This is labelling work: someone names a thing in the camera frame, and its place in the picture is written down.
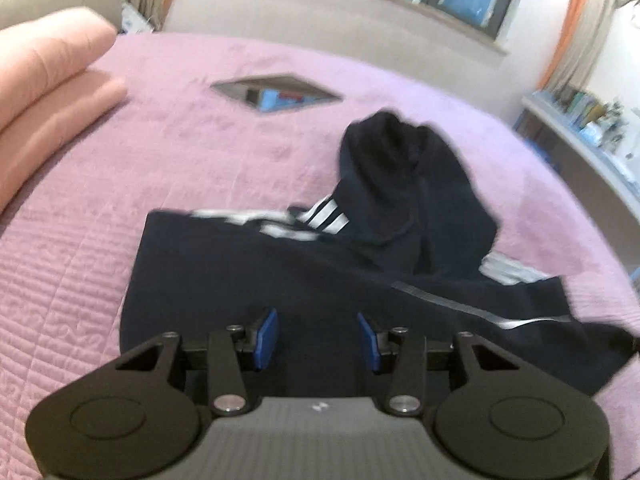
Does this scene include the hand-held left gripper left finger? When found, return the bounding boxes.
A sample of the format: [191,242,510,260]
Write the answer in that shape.
[115,308,279,418]

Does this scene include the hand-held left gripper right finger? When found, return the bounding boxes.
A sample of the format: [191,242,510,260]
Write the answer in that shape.
[356,311,523,417]

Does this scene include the navy jacket with white stripes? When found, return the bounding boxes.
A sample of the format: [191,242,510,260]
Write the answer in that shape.
[119,108,640,401]

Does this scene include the pink quilted bed cover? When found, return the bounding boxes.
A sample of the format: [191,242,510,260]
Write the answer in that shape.
[0,32,640,480]

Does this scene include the grey tablet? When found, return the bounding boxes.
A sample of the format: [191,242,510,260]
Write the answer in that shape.
[210,72,343,117]

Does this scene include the row of books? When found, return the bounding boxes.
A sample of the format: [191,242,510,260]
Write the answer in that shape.
[545,85,603,128]

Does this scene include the pink pillows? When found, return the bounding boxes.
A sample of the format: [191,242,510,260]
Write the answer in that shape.
[0,6,130,213]

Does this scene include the orange and grey curtain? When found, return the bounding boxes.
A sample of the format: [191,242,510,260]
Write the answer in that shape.
[537,0,637,93]

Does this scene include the long white wall desk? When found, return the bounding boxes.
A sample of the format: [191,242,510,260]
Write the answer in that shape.
[515,87,640,276]

